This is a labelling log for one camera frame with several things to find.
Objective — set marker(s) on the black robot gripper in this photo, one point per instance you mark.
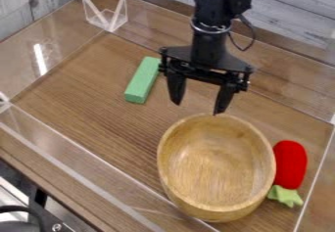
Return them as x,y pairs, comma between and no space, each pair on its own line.
208,62

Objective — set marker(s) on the green rectangular block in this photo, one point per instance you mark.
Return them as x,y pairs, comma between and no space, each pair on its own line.
142,81

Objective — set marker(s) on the brown wooden bowl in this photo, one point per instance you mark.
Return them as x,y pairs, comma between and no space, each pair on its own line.
217,167

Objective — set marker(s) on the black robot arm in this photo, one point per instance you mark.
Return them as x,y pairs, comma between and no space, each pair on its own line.
214,16

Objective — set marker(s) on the red plush strawberry toy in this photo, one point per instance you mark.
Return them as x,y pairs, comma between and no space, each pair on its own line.
292,166

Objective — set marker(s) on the clear acrylic corner bracket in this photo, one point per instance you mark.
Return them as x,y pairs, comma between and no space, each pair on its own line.
106,19

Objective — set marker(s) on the black metal table bracket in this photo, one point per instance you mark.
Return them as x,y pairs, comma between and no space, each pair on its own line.
51,223

